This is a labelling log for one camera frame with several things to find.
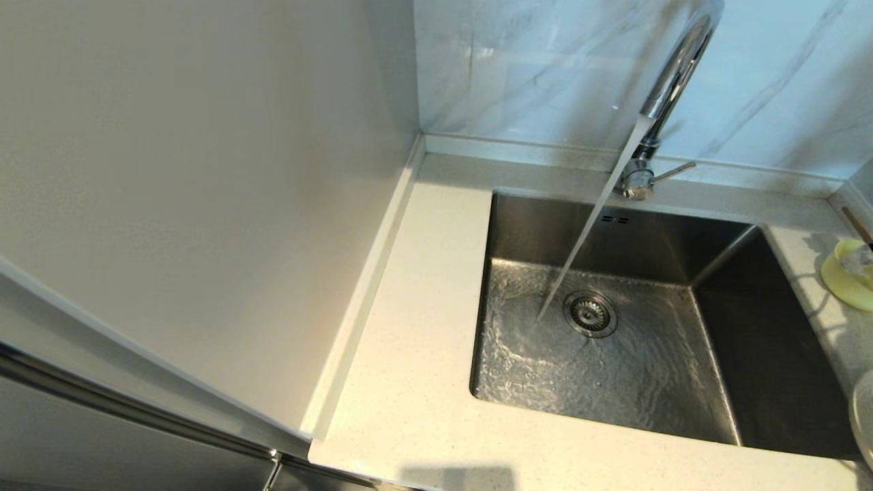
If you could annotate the stainless steel sink basin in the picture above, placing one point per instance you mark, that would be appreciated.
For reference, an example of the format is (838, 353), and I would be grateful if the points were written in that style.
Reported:
(648, 382)

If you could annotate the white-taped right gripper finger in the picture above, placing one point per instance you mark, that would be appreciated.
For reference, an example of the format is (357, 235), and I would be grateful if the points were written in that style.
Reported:
(858, 259)

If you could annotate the grey steel refrigerator door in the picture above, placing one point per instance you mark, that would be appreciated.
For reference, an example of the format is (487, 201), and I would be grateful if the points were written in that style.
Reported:
(102, 443)

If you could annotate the chrome gooseneck faucet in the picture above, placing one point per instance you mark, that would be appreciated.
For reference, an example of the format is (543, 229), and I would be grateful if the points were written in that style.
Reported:
(678, 68)

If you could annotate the white round plate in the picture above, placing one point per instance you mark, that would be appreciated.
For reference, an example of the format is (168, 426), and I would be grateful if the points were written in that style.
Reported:
(865, 423)

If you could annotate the brown wooden chopstick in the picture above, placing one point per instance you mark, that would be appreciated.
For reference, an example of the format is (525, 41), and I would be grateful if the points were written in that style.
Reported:
(856, 224)

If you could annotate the white refrigerator side panel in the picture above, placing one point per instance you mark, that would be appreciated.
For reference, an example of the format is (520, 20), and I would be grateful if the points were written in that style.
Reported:
(204, 170)

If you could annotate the yellow plastic bowl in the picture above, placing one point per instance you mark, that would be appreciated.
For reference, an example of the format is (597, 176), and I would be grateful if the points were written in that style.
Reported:
(846, 286)

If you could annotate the round metal drain strainer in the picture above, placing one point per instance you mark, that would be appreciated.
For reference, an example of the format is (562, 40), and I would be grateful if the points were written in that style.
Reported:
(590, 314)

